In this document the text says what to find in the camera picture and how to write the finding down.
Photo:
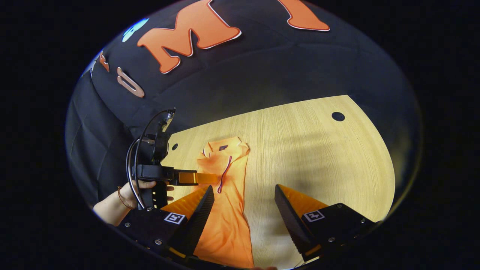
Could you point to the orange T-shirt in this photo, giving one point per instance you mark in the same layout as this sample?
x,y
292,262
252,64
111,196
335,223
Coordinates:
x,y
228,225

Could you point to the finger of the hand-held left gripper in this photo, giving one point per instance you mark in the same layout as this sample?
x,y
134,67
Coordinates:
x,y
187,177

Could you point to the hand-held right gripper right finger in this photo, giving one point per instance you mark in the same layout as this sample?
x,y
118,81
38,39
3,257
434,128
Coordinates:
x,y
290,221

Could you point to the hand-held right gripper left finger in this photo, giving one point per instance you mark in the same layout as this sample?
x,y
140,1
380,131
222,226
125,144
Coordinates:
x,y
197,221

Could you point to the black backdrop cloth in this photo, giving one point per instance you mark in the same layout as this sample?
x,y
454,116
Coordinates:
x,y
262,67

